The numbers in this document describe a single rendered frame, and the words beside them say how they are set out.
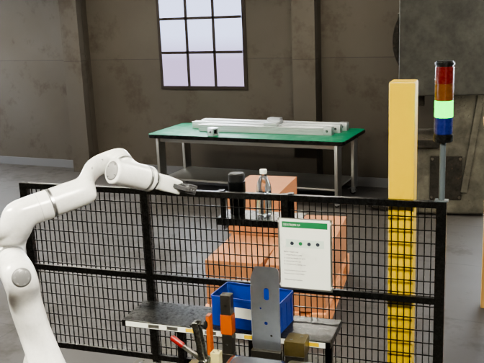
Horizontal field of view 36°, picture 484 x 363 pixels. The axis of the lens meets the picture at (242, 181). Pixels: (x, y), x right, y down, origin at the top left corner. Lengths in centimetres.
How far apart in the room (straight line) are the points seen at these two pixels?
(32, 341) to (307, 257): 119
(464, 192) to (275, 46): 317
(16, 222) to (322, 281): 133
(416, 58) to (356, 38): 177
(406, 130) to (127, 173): 111
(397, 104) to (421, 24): 488
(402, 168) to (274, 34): 693
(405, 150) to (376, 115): 650
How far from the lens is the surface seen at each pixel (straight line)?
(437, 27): 773
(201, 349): 269
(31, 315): 239
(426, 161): 818
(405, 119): 287
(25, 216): 227
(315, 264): 304
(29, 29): 1177
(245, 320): 301
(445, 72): 278
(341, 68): 943
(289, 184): 614
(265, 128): 895
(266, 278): 281
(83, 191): 230
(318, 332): 299
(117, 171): 232
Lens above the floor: 229
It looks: 13 degrees down
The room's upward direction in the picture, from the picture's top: 2 degrees counter-clockwise
